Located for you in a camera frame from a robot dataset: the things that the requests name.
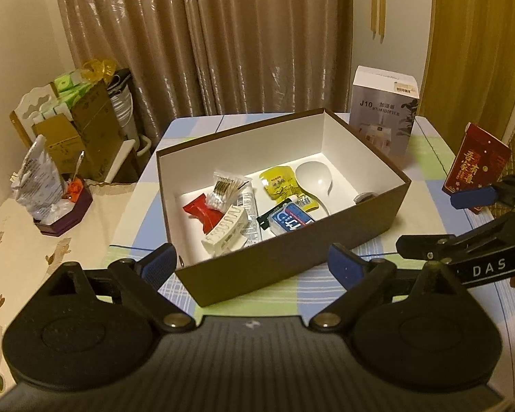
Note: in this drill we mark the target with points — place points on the cream printed bed sheet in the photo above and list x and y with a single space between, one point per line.
17 266

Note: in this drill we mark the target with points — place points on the yellow plastic bag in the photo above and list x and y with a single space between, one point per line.
98 68

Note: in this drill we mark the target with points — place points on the small orange toy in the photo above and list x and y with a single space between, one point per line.
75 189

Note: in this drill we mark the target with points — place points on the white plastic ladle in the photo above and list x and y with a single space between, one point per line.
313 176

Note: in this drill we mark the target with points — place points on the white humidifier carton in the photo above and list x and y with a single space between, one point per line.
384 107

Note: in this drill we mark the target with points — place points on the blue and white plastic case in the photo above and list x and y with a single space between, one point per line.
289 219

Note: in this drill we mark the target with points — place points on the purple tray box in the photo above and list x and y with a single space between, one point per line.
75 216

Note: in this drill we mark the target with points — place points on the white carved chair back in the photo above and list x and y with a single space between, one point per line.
30 103

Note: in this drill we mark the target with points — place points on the white plastic frame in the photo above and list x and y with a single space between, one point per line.
131 150

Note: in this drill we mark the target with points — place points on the metal spoon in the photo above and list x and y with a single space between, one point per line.
78 165

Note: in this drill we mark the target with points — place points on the large cardboard carton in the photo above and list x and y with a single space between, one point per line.
96 128

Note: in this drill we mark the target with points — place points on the green tissue packs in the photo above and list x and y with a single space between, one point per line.
68 81

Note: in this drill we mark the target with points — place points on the red gold-printed gift box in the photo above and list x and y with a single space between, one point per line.
472 163

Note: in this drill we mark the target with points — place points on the small cardboard carton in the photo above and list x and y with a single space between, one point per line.
58 141

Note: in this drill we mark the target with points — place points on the brown cardboard box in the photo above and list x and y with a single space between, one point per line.
283 266

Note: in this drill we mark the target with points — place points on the cream hair claw clip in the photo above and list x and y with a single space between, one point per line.
227 227

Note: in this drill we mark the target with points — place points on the white squeeze tube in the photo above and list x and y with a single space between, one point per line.
249 219

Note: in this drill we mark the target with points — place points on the cotton swab packet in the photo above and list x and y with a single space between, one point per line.
227 189

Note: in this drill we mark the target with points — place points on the shiny beige curtain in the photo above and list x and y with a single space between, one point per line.
219 30

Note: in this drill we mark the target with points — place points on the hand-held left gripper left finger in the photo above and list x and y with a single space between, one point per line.
158 262

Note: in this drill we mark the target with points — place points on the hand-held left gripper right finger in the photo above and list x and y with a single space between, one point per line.
347 266

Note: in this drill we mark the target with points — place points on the red candy packet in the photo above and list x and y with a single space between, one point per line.
197 210

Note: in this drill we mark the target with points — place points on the yellow snack packet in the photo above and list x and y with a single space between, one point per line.
279 182

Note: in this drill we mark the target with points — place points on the white ribbed container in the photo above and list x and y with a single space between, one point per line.
122 107

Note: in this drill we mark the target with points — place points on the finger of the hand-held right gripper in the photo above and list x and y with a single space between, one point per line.
425 246
472 198

